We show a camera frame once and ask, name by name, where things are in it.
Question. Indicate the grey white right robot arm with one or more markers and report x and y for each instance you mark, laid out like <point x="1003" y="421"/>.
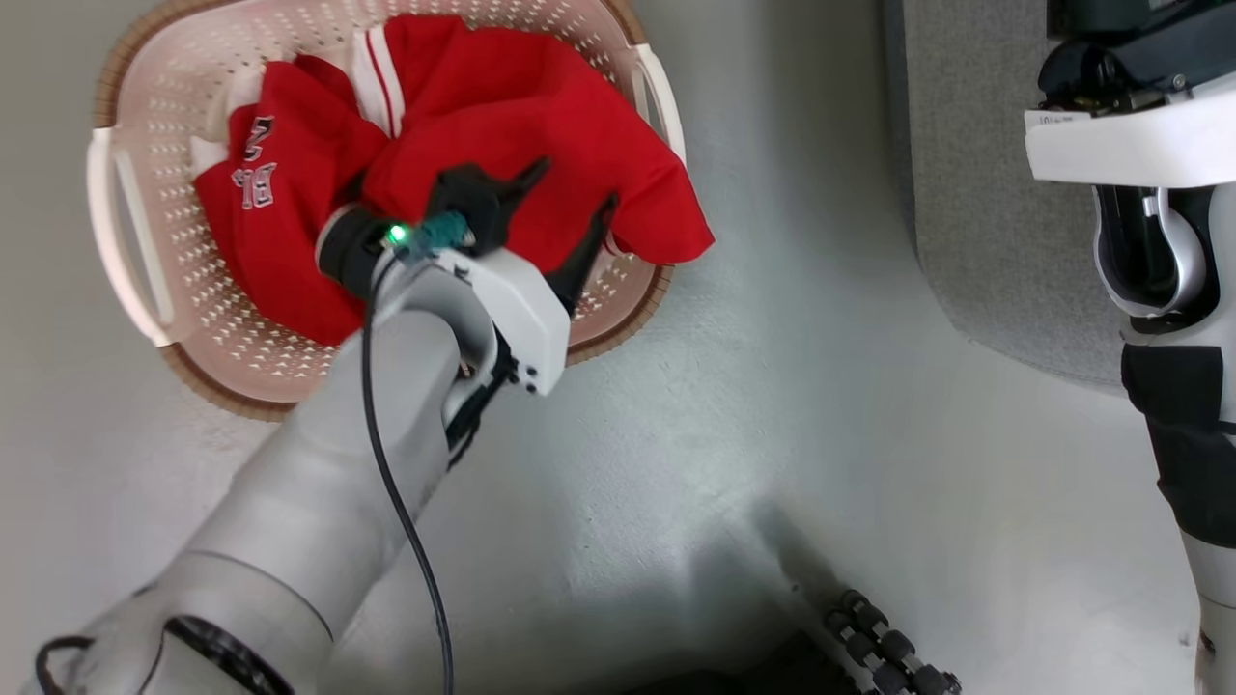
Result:
<point x="1183" y="425"/>

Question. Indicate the grey fabric sofa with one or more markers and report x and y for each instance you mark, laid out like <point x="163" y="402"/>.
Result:
<point x="975" y="193"/>

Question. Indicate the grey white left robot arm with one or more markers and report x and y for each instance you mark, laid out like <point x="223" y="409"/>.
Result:
<point x="309" y="502"/>

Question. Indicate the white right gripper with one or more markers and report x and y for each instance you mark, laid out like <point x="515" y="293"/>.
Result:
<point x="1130" y="145"/>

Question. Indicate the teal left camera connector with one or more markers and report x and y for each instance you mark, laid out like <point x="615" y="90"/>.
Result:
<point x="439" y="235"/>

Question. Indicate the black robot base rollers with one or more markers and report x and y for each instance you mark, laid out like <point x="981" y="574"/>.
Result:
<point x="884" y="642"/>

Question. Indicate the red garment with white lettering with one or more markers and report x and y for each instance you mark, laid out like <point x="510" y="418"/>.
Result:
<point x="280" y="232"/>

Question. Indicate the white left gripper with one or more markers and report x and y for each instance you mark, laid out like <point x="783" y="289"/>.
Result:
<point x="526" y="319"/>

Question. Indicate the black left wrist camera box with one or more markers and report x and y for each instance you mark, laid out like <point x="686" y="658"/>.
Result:
<point x="463" y="203"/>

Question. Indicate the red garment with white trim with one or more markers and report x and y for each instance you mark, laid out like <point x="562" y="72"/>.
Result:
<point x="541" y="106"/>

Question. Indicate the white perforated laundry basket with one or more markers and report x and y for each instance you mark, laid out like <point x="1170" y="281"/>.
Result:
<point x="145" y="125"/>

